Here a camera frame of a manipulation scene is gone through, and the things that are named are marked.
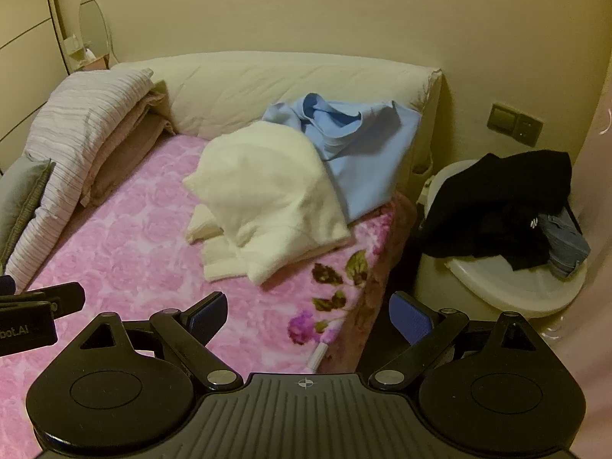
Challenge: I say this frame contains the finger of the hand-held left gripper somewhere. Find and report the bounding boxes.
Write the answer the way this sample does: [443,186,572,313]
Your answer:
[0,301,53,321]
[14,282,86,319]

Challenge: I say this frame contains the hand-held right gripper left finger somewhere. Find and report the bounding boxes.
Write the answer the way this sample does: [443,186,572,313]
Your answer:
[76,291,244,391]

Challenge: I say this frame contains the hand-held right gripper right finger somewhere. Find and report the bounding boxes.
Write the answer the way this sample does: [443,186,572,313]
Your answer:
[368,291,542,391]

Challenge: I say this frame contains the cream knitted sweater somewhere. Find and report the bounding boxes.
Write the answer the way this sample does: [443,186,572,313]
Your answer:
[182,121,355,288]

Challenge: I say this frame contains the pink floral blanket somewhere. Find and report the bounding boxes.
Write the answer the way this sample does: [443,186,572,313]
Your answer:
[0,133,417,459]

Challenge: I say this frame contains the white round nightstand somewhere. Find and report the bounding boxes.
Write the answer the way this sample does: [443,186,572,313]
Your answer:
[413,160,590,319]

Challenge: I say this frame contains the grey pillow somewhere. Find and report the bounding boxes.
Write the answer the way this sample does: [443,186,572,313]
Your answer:
[0,158,55,273]

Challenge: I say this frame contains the black garment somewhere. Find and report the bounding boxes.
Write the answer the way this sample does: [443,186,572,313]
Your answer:
[418,150,575,271]

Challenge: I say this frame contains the light blue garment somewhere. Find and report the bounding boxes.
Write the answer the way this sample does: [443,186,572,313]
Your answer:
[260,93,422,225]

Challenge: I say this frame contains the grey-blue folded jeans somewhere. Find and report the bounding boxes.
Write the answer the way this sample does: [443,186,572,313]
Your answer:
[540,213,592,279]

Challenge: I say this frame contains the striped folded quilt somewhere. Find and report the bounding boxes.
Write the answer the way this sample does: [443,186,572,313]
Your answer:
[7,69,155,292]

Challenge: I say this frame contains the beige folded blanket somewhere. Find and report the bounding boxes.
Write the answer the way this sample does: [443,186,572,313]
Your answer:
[79,88,177,208]

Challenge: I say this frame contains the cream padded headboard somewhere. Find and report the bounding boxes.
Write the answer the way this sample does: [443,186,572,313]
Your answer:
[110,50,443,187]

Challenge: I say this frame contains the small dressing table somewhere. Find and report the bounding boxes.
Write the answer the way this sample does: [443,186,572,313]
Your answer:
[63,33,111,72]

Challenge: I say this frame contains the cream wardrobe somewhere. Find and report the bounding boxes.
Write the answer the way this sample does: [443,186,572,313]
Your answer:
[0,0,65,173]

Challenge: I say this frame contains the oval mirror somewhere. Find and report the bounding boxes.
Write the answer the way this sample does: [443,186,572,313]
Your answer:
[79,0,114,65]

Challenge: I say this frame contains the double wall switch panel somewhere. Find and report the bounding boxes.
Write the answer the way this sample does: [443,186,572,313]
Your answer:
[487,103,544,147]

